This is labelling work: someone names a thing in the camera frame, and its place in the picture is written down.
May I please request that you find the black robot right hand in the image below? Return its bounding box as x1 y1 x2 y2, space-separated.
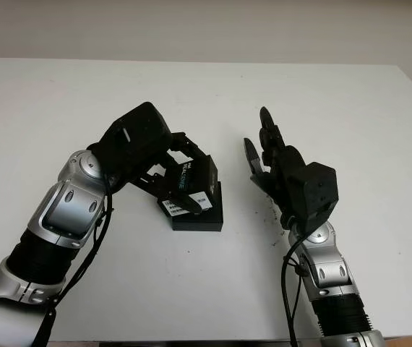
242 106 312 232

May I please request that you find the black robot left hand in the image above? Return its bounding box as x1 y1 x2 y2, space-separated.
110 132 214 218

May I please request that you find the black RealSense box lid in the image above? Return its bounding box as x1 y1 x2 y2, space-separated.
160 155 220 218

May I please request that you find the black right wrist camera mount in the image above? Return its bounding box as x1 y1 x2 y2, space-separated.
291 161 338 227

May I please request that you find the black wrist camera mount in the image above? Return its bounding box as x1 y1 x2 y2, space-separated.
291 161 338 227
99 102 173 174

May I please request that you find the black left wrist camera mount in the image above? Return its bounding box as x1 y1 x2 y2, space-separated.
99 102 173 174

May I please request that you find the black camera box base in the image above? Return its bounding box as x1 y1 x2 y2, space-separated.
171 181 224 232

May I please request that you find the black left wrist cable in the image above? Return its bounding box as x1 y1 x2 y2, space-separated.
41 173 115 347

